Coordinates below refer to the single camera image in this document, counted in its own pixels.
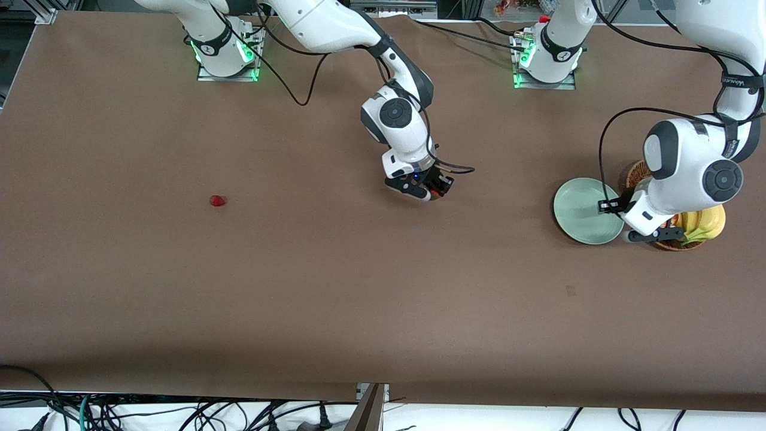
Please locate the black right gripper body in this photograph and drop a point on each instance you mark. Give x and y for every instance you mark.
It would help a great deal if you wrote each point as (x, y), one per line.
(435, 178)

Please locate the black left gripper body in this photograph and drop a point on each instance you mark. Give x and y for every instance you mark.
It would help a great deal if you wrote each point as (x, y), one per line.
(622, 204)

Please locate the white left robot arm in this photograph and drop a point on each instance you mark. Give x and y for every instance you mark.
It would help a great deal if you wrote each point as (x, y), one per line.
(688, 167)

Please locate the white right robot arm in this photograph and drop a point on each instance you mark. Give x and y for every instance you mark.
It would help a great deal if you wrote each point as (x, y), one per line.
(323, 24)

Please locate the mint green round plate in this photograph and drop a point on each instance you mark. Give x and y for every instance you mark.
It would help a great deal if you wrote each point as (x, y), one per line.
(577, 209)

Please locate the brown wicker basket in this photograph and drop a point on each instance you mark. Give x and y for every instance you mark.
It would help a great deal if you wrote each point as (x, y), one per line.
(676, 246)

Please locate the yellow banana bunch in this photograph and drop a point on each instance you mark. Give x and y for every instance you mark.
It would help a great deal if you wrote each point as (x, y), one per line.
(709, 224)

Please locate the brown table cover sheet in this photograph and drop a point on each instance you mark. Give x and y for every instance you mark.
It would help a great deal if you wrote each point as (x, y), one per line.
(359, 287)

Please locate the grey background equipment box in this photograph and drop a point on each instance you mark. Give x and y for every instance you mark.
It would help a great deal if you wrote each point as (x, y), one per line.
(389, 9)

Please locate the orange red background item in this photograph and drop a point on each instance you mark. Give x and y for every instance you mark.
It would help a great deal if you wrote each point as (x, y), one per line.
(505, 7)

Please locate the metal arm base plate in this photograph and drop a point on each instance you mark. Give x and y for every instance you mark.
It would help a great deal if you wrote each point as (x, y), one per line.
(227, 78)
(544, 85)

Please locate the dark aluminium profile post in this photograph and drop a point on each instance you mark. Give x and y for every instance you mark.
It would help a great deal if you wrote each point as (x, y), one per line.
(368, 413)

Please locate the aluminium frame corner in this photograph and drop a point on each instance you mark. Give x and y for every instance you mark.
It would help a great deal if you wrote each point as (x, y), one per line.
(45, 15)

